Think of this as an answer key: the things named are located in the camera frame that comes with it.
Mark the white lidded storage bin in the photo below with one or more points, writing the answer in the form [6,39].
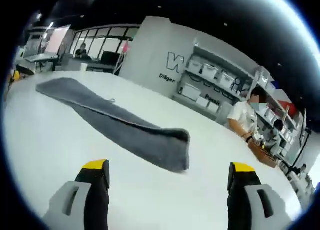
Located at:
[195,67]
[227,79]
[210,71]

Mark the black tripod stand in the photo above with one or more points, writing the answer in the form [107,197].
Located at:
[301,149]

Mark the dark reception counter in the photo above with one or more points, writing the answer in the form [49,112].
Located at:
[72,63]

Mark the black monitor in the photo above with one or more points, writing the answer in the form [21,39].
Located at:
[110,57]

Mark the pink hanging cloth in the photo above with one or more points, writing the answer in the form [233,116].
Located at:
[126,47]

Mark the grey towel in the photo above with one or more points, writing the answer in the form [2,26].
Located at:
[120,129]

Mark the pale display board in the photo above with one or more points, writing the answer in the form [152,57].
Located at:
[57,38]

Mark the brown woven basket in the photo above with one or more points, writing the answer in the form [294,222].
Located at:
[262,153]

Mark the large white flat box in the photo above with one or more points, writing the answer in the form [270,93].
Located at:
[190,93]

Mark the grey metal shelf unit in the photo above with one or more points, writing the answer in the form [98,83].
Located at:
[250,72]

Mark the small white box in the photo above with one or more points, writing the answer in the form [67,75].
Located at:
[202,101]
[213,106]

